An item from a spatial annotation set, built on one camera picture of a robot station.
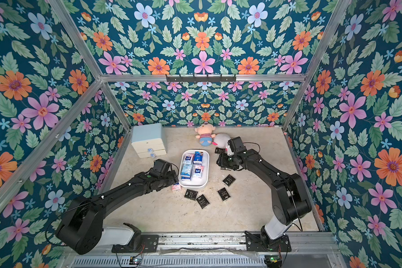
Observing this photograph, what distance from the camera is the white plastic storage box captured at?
2.91 ft

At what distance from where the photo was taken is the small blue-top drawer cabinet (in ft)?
3.11

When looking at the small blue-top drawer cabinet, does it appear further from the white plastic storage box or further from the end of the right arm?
the end of the right arm
